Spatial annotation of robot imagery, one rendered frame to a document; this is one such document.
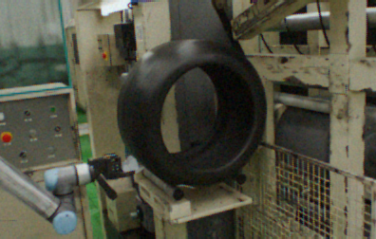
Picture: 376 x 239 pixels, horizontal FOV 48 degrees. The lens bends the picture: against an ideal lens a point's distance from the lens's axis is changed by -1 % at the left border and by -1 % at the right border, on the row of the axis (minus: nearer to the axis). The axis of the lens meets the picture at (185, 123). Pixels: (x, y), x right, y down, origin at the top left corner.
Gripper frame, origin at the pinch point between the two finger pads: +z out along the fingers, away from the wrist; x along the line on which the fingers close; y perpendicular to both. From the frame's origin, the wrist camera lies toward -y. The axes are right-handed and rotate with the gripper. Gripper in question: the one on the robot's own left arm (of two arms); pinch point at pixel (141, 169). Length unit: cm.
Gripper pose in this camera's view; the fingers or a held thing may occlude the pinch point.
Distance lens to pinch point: 162.9
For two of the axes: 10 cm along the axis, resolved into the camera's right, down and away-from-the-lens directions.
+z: 9.0, -1.4, 4.0
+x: -4.2, -1.7, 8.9
